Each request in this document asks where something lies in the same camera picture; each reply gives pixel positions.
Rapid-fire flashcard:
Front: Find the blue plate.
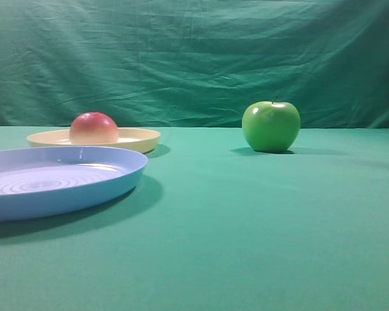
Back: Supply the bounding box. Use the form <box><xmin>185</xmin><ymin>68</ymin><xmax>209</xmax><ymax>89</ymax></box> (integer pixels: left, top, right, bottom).
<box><xmin>0</xmin><ymin>146</ymin><xmax>148</xmax><ymax>222</ymax></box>

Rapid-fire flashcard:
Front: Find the green tablecloth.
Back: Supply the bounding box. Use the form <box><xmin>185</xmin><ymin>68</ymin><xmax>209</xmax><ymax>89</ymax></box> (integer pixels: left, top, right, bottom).
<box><xmin>0</xmin><ymin>128</ymin><xmax>389</xmax><ymax>310</ymax></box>

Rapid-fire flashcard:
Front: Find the green apple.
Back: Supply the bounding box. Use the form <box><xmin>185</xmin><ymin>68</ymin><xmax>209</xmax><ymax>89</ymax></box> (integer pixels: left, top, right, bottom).
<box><xmin>241</xmin><ymin>99</ymin><xmax>301</xmax><ymax>153</ymax></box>

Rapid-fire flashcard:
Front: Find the green backdrop cloth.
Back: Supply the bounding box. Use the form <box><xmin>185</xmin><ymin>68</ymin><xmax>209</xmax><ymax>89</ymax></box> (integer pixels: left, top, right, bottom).
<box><xmin>0</xmin><ymin>1</ymin><xmax>389</xmax><ymax>128</ymax></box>

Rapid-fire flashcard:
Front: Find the yellow plate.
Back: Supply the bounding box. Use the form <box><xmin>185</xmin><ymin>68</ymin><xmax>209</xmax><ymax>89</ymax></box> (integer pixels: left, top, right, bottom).
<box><xmin>27</xmin><ymin>128</ymin><xmax>161</xmax><ymax>154</ymax></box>

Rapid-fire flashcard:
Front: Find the red yellow round bread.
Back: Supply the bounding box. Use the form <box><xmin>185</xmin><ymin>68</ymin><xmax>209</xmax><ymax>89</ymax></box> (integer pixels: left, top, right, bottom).
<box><xmin>69</xmin><ymin>112</ymin><xmax>119</xmax><ymax>144</ymax></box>

